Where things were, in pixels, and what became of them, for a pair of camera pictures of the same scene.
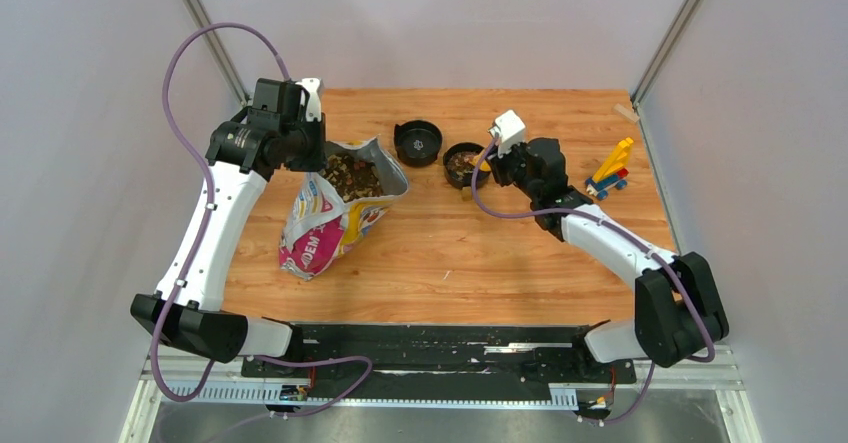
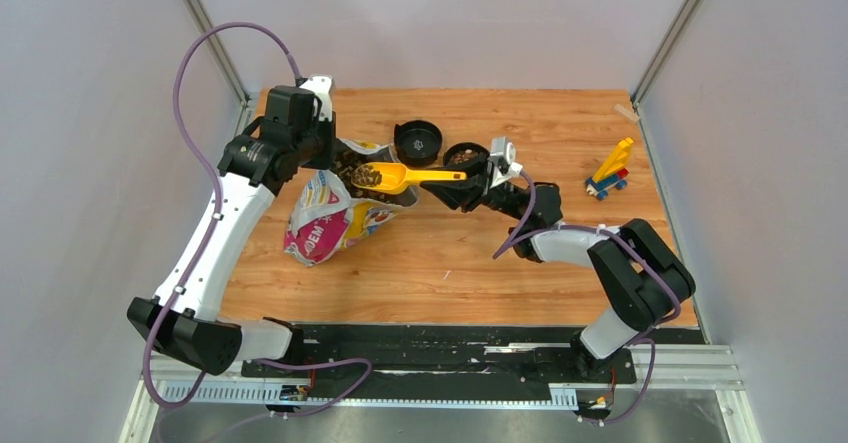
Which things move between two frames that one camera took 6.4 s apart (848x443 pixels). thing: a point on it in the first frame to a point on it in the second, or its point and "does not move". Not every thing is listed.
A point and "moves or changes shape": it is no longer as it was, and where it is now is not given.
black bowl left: x=417 y=142 does not move
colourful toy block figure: x=611 y=171 does not move
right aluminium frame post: x=688 y=8 does not move
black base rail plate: x=554 y=357 does not move
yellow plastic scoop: x=484 y=165 to x=392 y=178
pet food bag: x=339 y=206 moves or changes shape
